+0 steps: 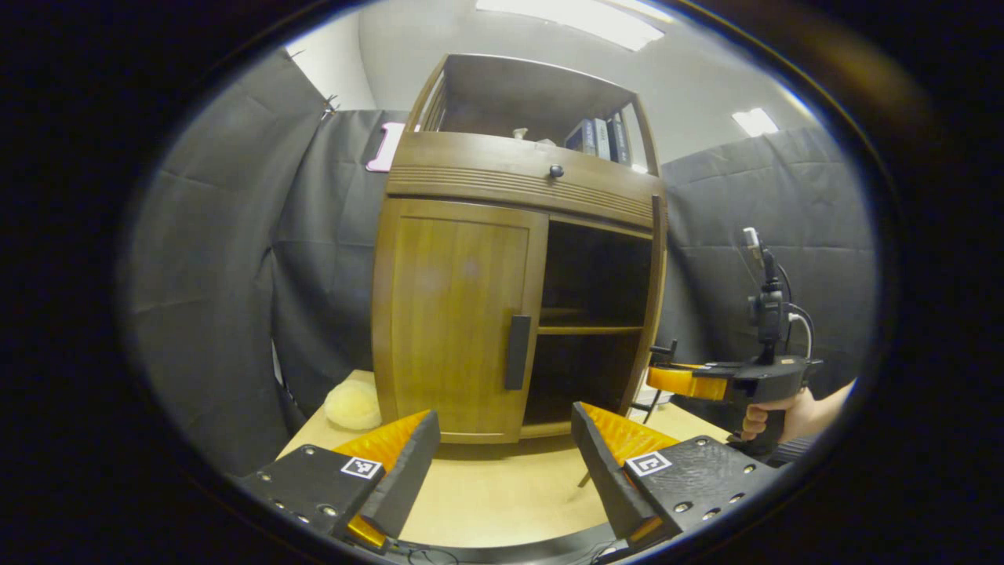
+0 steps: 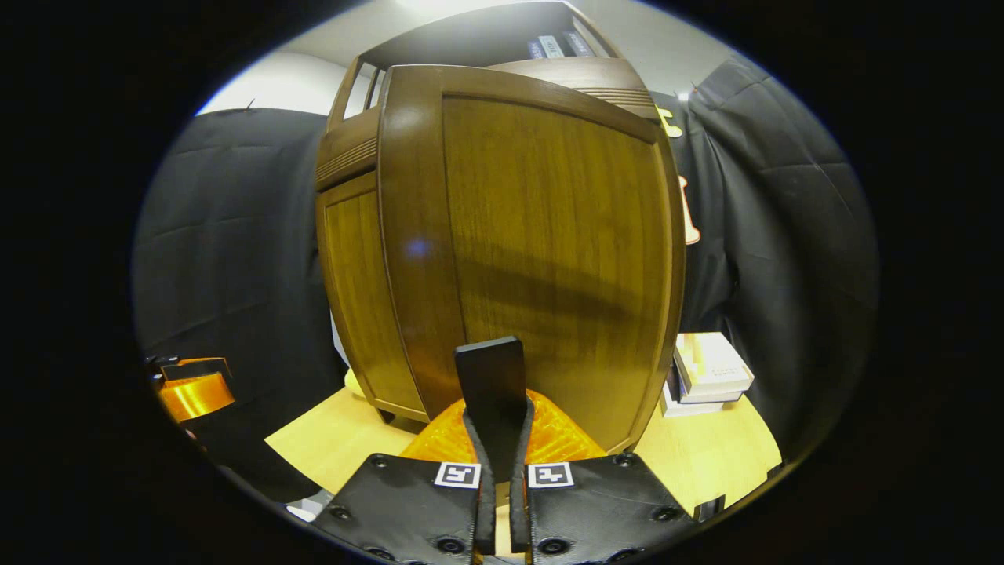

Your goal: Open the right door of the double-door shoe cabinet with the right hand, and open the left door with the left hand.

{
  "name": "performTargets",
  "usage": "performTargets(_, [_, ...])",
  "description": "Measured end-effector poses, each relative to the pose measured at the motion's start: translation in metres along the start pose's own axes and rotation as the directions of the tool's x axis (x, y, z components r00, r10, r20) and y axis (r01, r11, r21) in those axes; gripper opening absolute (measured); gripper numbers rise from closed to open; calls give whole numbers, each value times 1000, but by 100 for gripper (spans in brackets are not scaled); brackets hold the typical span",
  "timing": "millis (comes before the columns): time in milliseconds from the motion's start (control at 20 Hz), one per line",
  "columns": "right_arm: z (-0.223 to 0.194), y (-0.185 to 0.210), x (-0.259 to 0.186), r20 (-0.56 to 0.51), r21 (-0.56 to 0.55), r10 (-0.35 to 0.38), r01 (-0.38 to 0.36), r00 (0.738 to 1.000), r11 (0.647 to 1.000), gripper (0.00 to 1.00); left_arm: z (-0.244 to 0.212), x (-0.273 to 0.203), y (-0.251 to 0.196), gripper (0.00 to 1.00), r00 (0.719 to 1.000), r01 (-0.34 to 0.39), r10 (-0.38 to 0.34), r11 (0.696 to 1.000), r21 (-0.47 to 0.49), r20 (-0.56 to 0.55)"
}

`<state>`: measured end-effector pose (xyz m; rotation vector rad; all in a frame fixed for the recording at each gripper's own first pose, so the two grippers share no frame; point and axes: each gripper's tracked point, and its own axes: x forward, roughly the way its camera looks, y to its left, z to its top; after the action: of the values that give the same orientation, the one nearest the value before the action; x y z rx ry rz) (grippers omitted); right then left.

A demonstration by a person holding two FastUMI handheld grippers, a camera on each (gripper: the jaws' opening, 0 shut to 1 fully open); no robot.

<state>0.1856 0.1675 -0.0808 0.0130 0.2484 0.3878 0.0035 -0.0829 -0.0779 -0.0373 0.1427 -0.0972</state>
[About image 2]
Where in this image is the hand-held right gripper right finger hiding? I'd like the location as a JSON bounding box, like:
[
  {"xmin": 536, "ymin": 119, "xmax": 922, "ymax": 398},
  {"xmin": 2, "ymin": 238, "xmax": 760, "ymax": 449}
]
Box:
[{"xmin": 510, "ymin": 390, "xmax": 699, "ymax": 565}]

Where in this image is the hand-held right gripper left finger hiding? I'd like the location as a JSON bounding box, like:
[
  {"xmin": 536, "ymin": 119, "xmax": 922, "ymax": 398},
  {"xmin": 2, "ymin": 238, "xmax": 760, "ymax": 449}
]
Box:
[{"xmin": 312, "ymin": 396, "xmax": 497, "ymax": 565}]

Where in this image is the black door handle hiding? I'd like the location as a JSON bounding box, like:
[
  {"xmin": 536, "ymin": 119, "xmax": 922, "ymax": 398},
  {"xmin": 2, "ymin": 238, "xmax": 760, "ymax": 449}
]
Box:
[{"xmin": 455, "ymin": 337, "xmax": 534, "ymax": 472}]

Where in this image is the wooden double-door shoe cabinet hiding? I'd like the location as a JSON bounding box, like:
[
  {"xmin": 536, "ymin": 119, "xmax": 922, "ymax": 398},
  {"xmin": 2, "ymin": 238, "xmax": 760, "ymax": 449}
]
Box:
[{"xmin": 315, "ymin": 0, "xmax": 668, "ymax": 428}]

